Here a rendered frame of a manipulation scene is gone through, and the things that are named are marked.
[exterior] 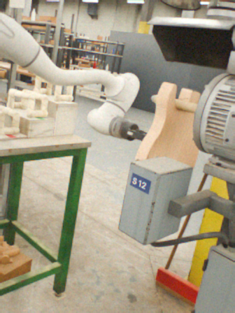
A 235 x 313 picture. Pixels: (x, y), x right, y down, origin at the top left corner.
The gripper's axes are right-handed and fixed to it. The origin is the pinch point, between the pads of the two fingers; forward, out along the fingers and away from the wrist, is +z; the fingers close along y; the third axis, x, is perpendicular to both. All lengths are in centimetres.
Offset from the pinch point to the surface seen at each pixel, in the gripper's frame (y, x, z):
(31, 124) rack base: 14, -11, -65
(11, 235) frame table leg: -26, -96, -108
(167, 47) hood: 2.3, 34.8, -11.3
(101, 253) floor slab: -81, -98, -73
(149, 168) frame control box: 40.5, -2.6, 21.8
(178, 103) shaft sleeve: 10.4, 15.6, 5.7
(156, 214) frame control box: 37.5, -13.5, 25.9
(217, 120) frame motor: 19.9, 13.5, 25.0
